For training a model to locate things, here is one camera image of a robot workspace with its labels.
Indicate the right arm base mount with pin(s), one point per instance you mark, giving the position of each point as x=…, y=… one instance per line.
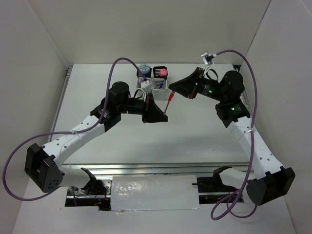
x=211, y=189

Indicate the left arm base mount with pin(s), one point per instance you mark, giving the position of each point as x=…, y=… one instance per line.
x=95, y=193

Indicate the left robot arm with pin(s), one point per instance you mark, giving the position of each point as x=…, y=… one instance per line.
x=44, y=164

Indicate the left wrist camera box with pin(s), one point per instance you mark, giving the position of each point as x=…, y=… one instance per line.
x=147, y=86

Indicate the aluminium front rail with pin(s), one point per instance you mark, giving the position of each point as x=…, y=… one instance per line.
x=157, y=169

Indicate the white slotted container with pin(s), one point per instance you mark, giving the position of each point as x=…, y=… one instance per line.
x=160, y=94
x=139, y=85

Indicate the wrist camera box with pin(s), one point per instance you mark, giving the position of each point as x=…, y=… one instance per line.
x=147, y=86
x=208, y=60

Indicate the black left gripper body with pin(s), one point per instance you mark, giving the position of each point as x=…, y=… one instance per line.
x=147, y=106

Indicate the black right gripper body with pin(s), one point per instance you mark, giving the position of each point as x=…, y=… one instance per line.
x=201, y=83

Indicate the blue glue jar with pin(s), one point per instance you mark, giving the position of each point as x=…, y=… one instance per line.
x=145, y=69

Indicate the white left slotted container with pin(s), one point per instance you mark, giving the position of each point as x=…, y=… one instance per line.
x=139, y=85

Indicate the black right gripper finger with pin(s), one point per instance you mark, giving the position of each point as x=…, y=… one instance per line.
x=184, y=82
x=185, y=91

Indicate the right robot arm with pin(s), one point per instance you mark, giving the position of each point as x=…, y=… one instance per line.
x=270, y=179

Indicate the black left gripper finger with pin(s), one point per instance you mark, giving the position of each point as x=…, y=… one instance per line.
x=157, y=119
x=156, y=111

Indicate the black slotted container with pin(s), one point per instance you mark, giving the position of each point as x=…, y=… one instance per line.
x=140, y=74
x=156, y=70

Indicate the black right slotted container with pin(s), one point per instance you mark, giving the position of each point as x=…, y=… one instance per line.
x=156, y=70

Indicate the red pen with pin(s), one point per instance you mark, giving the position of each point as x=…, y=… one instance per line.
x=166, y=108

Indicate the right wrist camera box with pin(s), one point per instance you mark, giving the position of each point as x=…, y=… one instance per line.
x=208, y=60

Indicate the white right slotted container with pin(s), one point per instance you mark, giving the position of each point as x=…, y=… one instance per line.
x=160, y=94

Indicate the pink capped bottle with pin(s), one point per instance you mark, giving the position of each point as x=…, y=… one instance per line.
x=163, y=73

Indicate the black left slotted container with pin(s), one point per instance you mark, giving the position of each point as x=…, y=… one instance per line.
x=140, y=74

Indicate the white foil front panel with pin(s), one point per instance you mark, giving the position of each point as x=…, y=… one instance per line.
x=155, y=193

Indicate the red pen cap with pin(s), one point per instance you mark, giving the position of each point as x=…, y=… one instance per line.
x=171, y=95

